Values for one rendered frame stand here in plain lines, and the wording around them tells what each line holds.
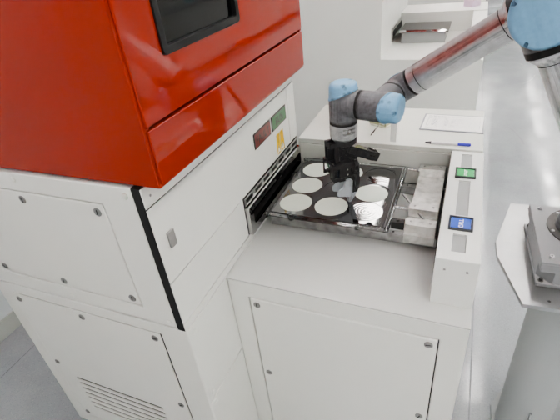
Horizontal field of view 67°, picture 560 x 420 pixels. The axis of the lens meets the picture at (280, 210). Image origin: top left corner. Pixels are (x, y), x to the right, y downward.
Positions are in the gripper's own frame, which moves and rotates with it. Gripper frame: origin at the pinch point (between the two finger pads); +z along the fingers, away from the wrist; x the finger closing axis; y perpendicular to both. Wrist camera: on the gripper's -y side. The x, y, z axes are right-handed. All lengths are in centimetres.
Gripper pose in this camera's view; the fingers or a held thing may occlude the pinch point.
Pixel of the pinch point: (351, 197)
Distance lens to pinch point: 130.3
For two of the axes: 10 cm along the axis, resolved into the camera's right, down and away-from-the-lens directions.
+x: 3.3, 4.9, -8.1
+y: -9.4, 2.6, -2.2
